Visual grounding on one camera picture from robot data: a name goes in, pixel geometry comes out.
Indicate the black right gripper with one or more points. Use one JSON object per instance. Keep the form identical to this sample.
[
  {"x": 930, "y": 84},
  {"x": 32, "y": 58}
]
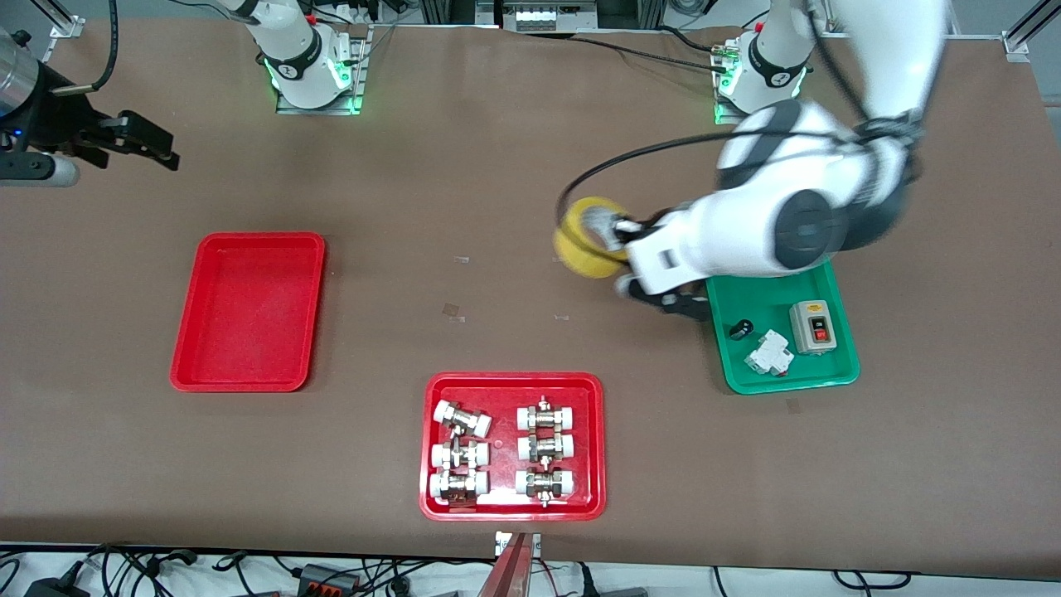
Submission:
[{"x": 60, "y": 123}]

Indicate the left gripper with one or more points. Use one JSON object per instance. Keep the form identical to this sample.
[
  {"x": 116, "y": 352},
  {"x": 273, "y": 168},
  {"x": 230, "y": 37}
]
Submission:
[{"x": 611, "y": 225}]

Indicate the yellow tape roll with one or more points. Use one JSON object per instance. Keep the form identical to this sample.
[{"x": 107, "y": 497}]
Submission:
[{"x": 580, "y": 257}]

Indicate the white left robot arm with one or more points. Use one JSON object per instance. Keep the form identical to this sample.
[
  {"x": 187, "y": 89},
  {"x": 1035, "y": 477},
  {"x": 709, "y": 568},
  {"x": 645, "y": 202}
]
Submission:
[{"x": 746, "y": 215}]

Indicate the brown tape patch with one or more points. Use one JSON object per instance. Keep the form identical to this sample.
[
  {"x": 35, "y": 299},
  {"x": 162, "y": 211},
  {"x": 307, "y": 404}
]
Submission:
[{"x": 452, "y": 311}]

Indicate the red tray holding valves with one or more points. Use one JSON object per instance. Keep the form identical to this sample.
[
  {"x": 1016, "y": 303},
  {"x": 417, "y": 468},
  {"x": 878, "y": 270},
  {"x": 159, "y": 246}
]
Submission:
[{"x": 502, "y": 398}]

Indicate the empty red plastic tray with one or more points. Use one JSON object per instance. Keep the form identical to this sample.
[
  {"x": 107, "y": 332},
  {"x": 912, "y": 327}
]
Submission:
[{"x": 249, "y": 315}]

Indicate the green plastic tray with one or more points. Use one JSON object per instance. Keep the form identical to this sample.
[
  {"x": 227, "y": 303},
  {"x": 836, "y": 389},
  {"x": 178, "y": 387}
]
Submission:
[{"x": 829, "y": 369}]

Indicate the small black knob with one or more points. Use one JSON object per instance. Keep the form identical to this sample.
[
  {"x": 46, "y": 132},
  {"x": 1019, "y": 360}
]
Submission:
[{"x": 740, "y": 329}]

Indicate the metal valve with white ends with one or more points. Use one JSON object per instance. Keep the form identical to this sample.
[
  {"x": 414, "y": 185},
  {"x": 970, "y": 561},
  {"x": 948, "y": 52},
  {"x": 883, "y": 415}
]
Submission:
[
  {"x": 545, "y": 448},
  {"x": 462, "y": 419},
  {"x": 545, "y": 417},
  {"x": 458, "y": 455},
  {"x": 457, "y": 485},
  {"x": 545, "y": 482}
]

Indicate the white circuit breaker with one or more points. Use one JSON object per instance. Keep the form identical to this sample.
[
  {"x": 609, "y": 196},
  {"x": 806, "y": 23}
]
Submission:
[{"x": 769, "y": 352}]

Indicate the white terminal block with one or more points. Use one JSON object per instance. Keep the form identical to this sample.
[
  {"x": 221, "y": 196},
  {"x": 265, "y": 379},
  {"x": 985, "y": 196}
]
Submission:
[{"x": 539, "y": 18}]

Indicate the black equipment rack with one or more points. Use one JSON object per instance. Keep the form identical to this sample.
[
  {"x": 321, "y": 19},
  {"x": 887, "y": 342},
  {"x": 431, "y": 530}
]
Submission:
[{"x": 448, "y": 10}]

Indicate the red aluminium profile bar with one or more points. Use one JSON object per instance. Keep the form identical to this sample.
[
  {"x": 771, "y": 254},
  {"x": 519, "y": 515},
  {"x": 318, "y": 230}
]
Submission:
[{"x": 510, "y": 576}]

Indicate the aluminium frame post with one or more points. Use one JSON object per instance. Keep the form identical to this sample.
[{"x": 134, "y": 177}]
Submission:
[
  {"x": 1024, "y": 37},
  {"x": 66, "y": 23}
]

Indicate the aluminium left arm base plate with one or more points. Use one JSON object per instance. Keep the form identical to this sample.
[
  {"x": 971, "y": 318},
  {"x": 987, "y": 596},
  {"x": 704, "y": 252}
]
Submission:
[{"x": 721, "y": 112}]

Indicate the grey switch box red button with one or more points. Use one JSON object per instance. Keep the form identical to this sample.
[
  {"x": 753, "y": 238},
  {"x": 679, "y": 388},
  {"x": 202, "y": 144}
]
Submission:
[{"x": 808, "y": 319}]

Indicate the aluminium right arm base plate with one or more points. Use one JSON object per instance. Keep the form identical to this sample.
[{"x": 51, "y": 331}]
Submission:
[{"x": 361, "y": 83}]

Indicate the small white bracket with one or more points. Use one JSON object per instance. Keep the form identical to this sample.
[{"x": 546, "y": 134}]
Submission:
[{"x": 501, "y": 543}]

